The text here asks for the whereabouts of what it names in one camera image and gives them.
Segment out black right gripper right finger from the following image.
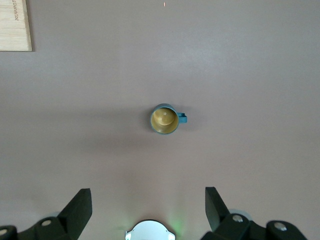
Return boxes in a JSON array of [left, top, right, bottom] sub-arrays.
[[200, 186, 309, 240]]

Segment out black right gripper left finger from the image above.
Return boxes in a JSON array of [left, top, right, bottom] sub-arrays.
[[0, 188, 93, 240]]

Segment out teal cup with handle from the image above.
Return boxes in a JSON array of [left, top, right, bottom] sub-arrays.
[[150, 103, 188, 136]]

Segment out brown table cover mat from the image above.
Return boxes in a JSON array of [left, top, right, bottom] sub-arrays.
[[0, 0, 320, 240]]

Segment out bamboo cutting board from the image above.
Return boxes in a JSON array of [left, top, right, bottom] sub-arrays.
[[0, 0, 33, 53]]

